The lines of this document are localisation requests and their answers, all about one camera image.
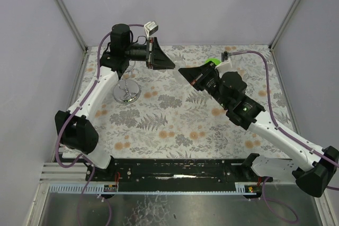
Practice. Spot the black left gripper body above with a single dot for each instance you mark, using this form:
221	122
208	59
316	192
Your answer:
151	53

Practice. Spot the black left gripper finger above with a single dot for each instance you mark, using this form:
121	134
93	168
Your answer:
160	64
155	55

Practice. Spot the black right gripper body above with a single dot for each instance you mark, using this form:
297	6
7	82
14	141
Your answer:
198	80

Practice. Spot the green plastic wine glass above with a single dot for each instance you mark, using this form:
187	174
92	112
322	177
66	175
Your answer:
214	60

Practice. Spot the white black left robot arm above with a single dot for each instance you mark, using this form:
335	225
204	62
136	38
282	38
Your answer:
74	126

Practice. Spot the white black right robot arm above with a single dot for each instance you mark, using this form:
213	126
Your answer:
311	166

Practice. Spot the chrome wine glass rack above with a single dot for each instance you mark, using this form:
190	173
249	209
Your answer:
127	91

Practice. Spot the floral patterned table mat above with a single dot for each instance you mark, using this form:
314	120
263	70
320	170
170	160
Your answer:
169	120

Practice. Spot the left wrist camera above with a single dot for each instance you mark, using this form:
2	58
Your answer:
150	28

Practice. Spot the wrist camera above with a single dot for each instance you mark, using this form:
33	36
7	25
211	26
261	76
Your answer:
226	62
150	28

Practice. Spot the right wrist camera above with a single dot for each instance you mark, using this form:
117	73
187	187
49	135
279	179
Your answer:
226	62

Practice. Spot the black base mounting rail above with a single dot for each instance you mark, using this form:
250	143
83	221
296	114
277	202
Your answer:
189	171

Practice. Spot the aluminium frame left post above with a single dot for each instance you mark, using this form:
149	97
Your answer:
71	24

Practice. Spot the aluminium frame post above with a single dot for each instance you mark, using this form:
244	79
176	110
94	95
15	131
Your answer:
71	24
285	22

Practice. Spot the aluminium frame right post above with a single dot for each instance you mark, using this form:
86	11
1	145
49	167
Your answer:
285	22

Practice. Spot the aluminium front frame rail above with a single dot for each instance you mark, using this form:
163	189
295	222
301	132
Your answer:
53	173

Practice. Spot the white slotted cable duct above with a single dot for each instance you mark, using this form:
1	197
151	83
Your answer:
157	188

